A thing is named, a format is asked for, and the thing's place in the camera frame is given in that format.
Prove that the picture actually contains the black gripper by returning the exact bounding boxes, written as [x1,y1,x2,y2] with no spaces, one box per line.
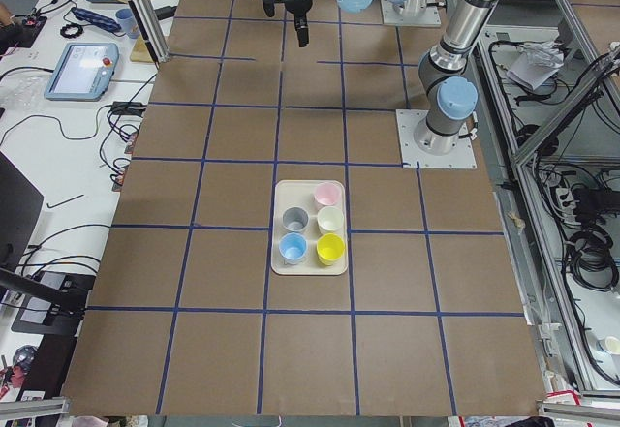
[284,0,313,47]

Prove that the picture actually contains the pink plastic cup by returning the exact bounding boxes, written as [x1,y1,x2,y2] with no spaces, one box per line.
[313,181,342,210]

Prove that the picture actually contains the grey plastic cup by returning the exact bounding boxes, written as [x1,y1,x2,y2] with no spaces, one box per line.
[282,206,309,233]

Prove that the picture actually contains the pale green plastic cup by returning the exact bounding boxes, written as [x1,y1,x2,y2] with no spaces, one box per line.
[317,206,345,234]

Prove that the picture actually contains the blue plastic cup on tray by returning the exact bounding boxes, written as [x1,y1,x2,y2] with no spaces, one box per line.
[279,232,308,265]

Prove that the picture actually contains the yellow plastic cup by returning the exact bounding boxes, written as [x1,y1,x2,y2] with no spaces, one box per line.
[316,233,346,266]

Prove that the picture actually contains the wooden stand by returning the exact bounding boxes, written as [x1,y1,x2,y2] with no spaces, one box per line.
[130,36,155,64]

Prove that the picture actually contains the blue mug on desk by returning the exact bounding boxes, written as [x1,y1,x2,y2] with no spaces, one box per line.
[115,8,140,40]

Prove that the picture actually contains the cream serving tray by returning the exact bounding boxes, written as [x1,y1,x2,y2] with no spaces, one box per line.
[271,180,348,276]

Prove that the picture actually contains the aluminium frame post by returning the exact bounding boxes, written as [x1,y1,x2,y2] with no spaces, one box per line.
[127,0,170,65]

